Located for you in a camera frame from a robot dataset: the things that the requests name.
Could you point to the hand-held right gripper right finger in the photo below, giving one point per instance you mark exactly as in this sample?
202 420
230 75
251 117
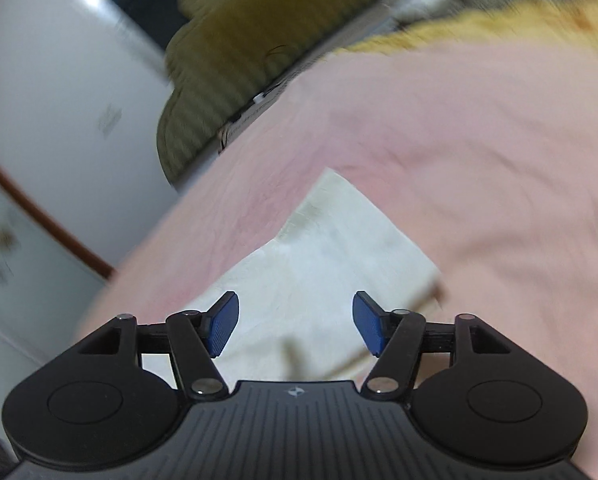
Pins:
369 322

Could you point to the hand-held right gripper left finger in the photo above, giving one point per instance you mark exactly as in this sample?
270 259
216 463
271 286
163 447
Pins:
224 322

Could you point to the white quilt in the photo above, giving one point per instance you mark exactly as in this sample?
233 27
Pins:
319 270

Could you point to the pink floral blanket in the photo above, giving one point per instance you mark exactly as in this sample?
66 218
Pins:
479 160

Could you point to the white charger plug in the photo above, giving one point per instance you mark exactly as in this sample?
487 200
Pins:
260 95

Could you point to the olive green padded headboard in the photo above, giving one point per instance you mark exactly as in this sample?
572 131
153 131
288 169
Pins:
219 60

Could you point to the yellow cloth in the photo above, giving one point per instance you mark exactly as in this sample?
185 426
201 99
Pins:
504 22

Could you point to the brown wooden post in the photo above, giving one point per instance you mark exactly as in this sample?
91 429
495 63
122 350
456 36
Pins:
44 220

